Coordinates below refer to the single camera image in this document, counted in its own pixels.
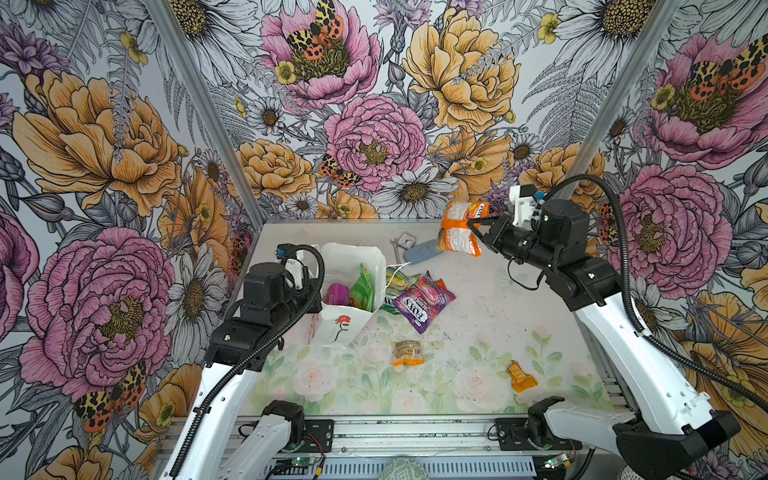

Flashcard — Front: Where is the small tan snack packet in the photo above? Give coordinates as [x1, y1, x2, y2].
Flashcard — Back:
[392, 341, 425, 367]

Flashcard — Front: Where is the orange Foxs candy bag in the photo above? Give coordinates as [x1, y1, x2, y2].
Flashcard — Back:
[436, 202, 489, 258]

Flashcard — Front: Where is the purple Lotte gummy bag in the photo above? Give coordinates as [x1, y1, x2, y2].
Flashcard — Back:
[323, 283, 350, 306]

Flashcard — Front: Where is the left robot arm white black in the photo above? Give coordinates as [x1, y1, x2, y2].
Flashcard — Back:
[158, 260, 325, 479]

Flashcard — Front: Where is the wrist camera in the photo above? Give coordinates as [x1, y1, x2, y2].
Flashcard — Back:
[275, 243, 311, 291]
[509, 185, 545, 227]

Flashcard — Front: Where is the silver wrench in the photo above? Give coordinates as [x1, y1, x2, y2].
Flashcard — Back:
[390, 239, 402, 264]

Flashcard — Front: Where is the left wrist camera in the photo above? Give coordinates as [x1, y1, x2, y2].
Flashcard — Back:
[275, 243, 311, 291]

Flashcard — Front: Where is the blue grey glasses case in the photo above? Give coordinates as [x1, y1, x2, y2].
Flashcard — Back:
[403, 239, 441, 265]

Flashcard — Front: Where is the green Lays chips bag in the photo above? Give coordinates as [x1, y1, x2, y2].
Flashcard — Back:
[349, 264, 375, 312]

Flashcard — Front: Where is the green Foxs candy bag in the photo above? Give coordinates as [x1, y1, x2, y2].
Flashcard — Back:
[381, 265, 421, 315]

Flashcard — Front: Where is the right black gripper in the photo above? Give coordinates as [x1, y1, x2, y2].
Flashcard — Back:
[466, 213, 561, 272]

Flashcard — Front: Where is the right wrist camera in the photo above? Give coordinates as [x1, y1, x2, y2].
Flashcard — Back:
[509, 185, 545, 227]

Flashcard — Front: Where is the small square clock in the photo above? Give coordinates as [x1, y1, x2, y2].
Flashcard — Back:
[396, 233, 416, 250]

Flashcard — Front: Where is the white floral paper bag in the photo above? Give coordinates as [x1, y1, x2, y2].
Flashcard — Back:
[309, 242, 398, 348]

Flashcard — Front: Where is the purple Foxs berries candy bag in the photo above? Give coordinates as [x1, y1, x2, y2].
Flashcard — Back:
[394, 272, 456, 334]

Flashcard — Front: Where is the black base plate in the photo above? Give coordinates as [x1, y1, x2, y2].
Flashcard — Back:
[281, 419, 335, 454]
[486, 417, 583, 451]

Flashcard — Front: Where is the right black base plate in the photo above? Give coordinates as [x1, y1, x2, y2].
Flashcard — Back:
[486, 417, 583, 451]

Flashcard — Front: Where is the aluminium mounting rail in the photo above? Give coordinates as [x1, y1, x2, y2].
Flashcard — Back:
[225, 414, 625, 479]

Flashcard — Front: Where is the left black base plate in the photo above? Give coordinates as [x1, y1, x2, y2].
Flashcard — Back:
[281, 419, 335, 454]

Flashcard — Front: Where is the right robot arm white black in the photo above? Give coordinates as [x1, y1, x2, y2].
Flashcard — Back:
[467, 199, 740, 479]

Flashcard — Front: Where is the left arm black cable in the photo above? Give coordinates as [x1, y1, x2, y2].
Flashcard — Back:
[167, 243, 326, 478]

